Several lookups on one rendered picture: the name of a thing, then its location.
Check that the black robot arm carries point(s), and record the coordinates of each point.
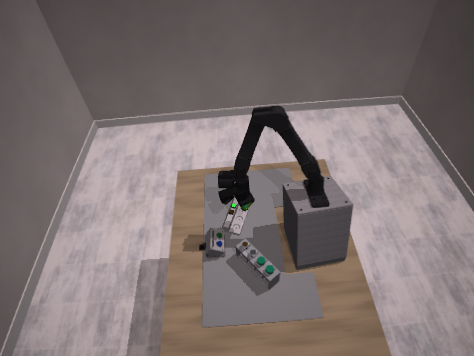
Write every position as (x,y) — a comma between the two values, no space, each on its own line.
(237,178)

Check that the grey flat mat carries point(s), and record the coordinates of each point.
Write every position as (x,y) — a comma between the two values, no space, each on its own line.
(232,294)

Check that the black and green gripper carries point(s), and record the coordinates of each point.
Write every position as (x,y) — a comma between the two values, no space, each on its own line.
(249,199)

